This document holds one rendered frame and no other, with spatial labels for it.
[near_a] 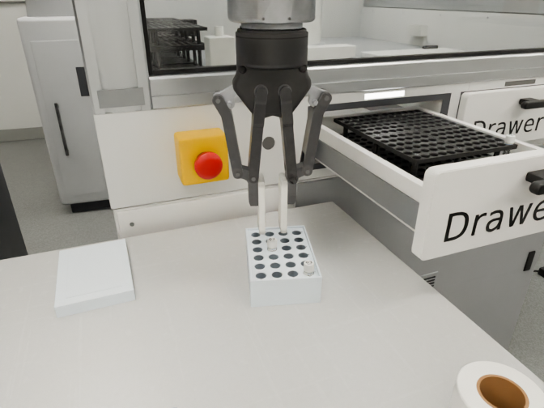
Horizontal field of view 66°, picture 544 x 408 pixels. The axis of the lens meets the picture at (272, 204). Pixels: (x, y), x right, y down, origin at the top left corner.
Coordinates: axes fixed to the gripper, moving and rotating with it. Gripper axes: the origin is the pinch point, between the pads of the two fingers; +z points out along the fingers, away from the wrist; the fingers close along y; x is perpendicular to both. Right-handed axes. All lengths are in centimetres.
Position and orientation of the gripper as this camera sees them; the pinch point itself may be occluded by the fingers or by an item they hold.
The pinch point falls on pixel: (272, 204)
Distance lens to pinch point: 52.1
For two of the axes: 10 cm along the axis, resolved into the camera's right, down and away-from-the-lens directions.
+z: 0.0, 9.0, 4.4
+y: 9.9, -0.5, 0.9
